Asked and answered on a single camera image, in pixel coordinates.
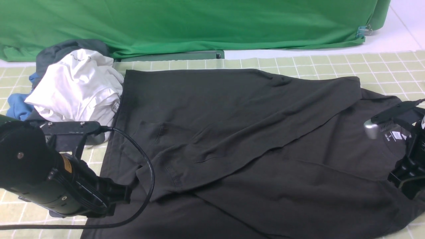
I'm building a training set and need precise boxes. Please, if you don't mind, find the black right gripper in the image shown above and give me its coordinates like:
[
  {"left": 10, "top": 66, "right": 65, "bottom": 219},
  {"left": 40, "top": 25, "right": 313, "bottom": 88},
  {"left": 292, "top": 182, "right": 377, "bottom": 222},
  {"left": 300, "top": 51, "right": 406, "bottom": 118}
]
[{"left": 387, "top": 126, "right": 425, "bottom": 200}]

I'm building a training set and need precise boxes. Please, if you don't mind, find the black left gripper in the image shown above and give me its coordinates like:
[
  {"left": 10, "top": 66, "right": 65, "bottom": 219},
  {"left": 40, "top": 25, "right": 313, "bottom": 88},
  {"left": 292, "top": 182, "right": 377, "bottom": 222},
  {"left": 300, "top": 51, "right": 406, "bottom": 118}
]
[{"left": 18, "top": 152, "right": 131, "bottom": 218}]

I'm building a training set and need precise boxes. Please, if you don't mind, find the dark gray long-sleeve shirt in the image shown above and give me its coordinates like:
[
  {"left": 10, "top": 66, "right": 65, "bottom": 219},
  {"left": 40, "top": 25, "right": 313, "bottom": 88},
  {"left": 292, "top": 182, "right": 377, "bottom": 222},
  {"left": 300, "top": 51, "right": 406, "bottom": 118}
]
[{"left": 81, "top": 69, "right": 424, "bottom": 239}]

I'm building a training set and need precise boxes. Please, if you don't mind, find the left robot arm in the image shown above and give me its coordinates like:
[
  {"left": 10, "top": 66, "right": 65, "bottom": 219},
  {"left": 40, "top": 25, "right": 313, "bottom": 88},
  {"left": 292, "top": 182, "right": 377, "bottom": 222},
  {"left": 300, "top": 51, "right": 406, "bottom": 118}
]
[{"left": 0, "top": 117, "right": 132, "bottom": 218}]

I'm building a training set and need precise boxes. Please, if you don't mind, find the white crumpled shirt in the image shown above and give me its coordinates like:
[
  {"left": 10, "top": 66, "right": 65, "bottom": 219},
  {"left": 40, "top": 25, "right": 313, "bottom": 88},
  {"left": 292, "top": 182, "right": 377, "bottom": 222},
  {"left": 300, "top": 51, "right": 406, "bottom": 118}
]
[{"left": 25, "top": 49, "right": 124, "bottom": 127}]

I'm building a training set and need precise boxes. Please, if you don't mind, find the blue crumpled garment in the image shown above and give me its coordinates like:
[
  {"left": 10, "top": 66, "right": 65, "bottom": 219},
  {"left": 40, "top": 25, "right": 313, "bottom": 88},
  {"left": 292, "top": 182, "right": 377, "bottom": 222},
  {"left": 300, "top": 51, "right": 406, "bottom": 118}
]
[{"left": 6, "top": 73, "right": 41, "bottom": 121}]

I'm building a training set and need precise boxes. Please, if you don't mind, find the light green checkered tablecloth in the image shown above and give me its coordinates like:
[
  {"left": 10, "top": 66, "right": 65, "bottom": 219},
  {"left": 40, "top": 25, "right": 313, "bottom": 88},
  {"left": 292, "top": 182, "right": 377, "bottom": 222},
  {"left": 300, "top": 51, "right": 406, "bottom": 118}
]
[{"left": 0, "top": 50, "right": 425, "bottom": 239}]

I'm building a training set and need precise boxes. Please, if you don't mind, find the dark gray crumpled garment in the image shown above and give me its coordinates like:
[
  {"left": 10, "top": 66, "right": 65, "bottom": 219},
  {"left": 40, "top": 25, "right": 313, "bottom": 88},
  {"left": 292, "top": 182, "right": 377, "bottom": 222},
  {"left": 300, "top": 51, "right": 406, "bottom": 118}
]
[{"left": 26, "top": 39, "right": 114, "bottom": 120}]

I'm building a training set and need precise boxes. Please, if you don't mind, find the metal binder clip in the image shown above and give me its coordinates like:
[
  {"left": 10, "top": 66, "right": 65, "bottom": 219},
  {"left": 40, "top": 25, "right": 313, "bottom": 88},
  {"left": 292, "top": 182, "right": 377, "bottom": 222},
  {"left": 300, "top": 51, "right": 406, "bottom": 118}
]
[{"left": 356, "top": 25, "right": 373, "bottom": 39}]

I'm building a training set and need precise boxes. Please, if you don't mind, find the green backdrop cloth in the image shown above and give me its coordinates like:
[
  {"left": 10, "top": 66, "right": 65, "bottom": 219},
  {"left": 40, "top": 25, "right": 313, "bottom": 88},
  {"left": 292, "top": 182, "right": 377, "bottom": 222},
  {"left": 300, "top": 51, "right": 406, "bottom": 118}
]
[{"left": 0, "top": 0, "right": 390, "bottom": 62}]

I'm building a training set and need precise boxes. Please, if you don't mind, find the gray backdrop base bar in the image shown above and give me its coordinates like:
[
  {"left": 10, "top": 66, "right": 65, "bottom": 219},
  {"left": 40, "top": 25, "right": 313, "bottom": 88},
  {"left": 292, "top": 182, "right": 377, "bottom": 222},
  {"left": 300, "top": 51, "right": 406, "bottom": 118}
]
[{"left": 115, "top": 50, "right": 225, "bottom": 62}]

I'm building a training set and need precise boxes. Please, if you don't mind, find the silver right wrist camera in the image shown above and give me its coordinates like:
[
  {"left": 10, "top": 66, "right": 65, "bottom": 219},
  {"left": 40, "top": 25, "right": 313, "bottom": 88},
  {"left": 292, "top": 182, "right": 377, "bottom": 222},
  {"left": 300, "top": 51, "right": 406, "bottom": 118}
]
[{"left": 363, "top": 99, "right": 424, "bottom": 139}]

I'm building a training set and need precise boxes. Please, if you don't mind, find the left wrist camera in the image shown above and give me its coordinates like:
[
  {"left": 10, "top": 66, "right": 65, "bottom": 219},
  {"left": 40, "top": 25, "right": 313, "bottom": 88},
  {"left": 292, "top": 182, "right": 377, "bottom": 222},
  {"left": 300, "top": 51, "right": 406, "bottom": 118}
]
[{"left": 28, "top": 120, "right": 105, "bottom": 159}]

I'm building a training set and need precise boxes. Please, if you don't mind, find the black left camera cable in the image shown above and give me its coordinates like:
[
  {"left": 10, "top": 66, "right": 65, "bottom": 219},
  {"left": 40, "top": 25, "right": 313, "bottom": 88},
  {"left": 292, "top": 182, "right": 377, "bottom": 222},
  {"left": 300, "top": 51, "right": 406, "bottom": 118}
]
[{"left": 0, "top": 125, "right": 155, "bottom": 231}]

